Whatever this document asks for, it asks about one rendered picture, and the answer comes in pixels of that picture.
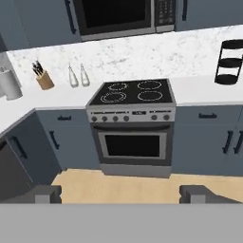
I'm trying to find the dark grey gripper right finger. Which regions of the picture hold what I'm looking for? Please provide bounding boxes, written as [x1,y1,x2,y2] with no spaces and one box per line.
[178,184,242,205]

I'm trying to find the silver and black microwave oven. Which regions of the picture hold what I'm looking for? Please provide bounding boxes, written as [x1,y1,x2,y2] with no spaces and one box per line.
[72,0,178,42]

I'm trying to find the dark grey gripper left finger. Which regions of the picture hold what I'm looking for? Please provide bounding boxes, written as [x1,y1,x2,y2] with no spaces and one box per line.
[2,184,63,205]

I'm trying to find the wooden knife block with knives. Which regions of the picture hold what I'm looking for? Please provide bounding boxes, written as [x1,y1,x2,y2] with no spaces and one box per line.
[30,59,56,91]

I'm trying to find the white cylinder canister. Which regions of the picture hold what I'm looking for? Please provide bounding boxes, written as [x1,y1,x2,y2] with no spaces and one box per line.
[0,66,24,102]

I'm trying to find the dark grey dishwasher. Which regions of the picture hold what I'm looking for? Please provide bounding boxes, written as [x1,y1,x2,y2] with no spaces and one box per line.
[0,140,33,202]

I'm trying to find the silver stove with black hob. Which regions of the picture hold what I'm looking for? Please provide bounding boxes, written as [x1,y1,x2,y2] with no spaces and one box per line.
[85,78,178,179]

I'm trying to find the blue base cupboards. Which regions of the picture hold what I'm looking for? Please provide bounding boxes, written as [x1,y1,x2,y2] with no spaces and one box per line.
[171,103,243,178]
[0,109,63,191]
[35,108,102,172]

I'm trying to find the blue wall cupboards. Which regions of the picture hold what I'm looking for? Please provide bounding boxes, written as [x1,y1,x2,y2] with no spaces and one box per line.
[174,0,243,32]
[0,0,83,52]

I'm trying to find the black tiered wire stand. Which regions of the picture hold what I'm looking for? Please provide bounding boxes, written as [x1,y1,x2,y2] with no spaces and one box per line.
[214,38,243,86]

